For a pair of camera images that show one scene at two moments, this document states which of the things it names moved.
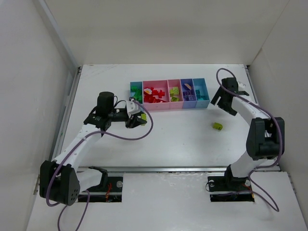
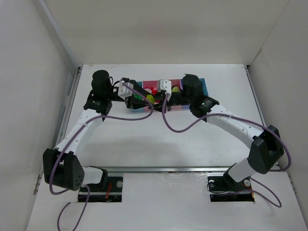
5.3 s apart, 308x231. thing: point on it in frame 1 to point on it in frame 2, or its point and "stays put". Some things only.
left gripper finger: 134,121 to 135,103
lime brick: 174,91 stays put
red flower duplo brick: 147,91 stays put
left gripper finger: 142,110 to 137,86
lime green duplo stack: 144,117 to 150,98
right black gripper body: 224,101 to 167,103
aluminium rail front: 146,169 stays put
